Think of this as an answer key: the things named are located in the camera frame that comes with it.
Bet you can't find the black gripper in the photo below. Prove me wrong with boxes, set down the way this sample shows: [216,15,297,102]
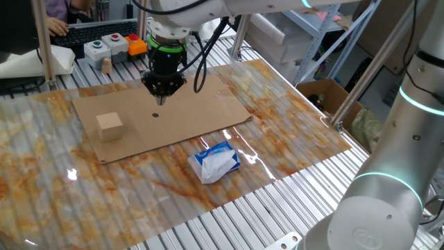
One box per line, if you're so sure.
[141,49,188,106]

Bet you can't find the light wooden cube block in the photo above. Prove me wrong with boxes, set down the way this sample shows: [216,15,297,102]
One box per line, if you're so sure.
[96,111,125,142]

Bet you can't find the person's hand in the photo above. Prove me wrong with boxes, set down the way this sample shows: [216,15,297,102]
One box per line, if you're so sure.
[47,16,69,38]

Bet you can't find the brown cardboard sheet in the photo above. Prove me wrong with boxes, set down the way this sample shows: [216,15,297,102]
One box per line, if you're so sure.
[71,74,254,165]

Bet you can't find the orange emergency stop box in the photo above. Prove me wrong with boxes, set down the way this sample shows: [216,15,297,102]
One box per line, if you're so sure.
[124,33,148,62]

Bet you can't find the grey box red button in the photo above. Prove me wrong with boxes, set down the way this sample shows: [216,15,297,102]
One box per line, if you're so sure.
[101,33,130,64]

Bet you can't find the clear tape piece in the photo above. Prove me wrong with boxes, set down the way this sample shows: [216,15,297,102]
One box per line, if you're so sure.
[213,90,240,115]

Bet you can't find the grey box green button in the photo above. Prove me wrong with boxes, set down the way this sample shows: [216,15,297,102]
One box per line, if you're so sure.
[83,40,112,69]

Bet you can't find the black keyboard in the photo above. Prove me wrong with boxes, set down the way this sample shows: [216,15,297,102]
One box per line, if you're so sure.
[51,20,139,48]

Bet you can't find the blue white tissue pack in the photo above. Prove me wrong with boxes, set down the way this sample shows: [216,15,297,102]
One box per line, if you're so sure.
[187,140,241,185]

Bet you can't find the white foam boxes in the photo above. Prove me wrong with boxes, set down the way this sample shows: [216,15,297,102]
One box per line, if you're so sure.
[244,13,313,83]

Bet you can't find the person purple shirt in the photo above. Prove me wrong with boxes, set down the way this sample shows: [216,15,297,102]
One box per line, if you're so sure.
[44,0,93,22]

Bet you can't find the marble pattern plastic sheet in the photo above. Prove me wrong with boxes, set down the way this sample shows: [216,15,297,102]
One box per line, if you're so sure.
[0,58,353,250]

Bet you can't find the grey metal shelf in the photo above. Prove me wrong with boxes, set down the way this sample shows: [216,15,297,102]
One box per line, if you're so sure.
[282,0,377,86]

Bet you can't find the black monitor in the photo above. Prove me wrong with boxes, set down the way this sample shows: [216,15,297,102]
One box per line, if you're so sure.
[0,0,40,63]

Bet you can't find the open brown cardboard box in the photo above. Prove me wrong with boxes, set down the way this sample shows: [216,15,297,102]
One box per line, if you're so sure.
[296,78,364,122]

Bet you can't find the olive green bag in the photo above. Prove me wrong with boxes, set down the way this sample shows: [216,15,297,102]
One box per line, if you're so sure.
[350,106,384,153]

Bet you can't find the large brown carton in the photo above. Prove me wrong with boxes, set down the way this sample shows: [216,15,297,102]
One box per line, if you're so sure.
[353,0,444,76]

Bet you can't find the green flange ring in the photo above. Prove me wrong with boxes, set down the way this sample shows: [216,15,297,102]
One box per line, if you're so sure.
[147,33,189,53]

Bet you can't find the thick black camera cable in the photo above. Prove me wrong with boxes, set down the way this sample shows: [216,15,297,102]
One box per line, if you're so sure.
[130,0,230,94]

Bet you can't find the aluminium frame post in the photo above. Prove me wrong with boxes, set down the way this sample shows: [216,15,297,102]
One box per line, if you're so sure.
[31,0,58,91]
[136,0,151,34]
[228,13,251,63]

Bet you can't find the diagonal aluminium frame strut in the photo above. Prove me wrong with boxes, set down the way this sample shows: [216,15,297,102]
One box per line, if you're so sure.
[331,0,426,135]

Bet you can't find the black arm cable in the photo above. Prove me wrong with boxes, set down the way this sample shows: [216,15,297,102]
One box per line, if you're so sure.
[402,0,444,100]

